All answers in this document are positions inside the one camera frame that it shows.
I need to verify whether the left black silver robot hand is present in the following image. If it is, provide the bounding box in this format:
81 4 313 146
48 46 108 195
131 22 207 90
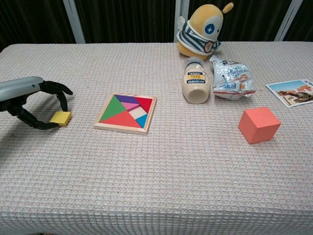
0 76 74 130

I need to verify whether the yellow square block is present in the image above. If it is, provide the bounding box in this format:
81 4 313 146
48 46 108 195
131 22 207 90
49 111 72 126

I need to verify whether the green triangle tangram piece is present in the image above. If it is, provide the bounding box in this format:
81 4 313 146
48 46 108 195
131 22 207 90
99 94 128 122

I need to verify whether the purple parallelogram tangram piece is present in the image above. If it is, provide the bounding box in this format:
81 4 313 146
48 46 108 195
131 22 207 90
115 94 141 105

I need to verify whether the red wooden tangram triangle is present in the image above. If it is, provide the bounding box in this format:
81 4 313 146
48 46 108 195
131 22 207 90
99 110 143 129

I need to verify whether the pink triangle tangram piece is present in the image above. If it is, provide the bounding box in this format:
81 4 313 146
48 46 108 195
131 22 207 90
119 101 141 112

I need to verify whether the crimson triangle tangram piece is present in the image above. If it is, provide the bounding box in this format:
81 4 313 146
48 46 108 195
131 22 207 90
134 96 153 114

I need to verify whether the blue wooden tangram triangle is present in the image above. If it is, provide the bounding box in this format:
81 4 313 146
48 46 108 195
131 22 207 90
134 113 149 128

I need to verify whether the dark curtain panel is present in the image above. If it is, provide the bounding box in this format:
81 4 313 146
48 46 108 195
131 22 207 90
283 0 313 42
73 0 178 44
0 0 75 52
187 0 293 42

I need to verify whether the beige waffle tablecloth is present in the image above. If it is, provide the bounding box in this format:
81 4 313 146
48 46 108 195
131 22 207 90
0 41 313 235

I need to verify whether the mayonnaise squeeze bottle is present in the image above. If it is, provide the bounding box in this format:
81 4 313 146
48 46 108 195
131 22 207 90
181 56 211 104

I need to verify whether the yellow plush toy striped scarf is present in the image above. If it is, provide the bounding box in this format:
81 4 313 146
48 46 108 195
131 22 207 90
176 1 234 61

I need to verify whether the silver blue snack bag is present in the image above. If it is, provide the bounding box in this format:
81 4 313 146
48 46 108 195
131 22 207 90
209 54 257 99

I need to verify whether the orange cube block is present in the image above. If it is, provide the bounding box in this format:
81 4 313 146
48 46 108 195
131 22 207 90
238 106 282 145

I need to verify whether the photo postcard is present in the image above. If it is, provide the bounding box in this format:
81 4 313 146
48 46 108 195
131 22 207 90
265 78 313 108

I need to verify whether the wooden tangram puzzle tray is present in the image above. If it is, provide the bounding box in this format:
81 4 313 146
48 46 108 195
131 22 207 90
93 93 157 137

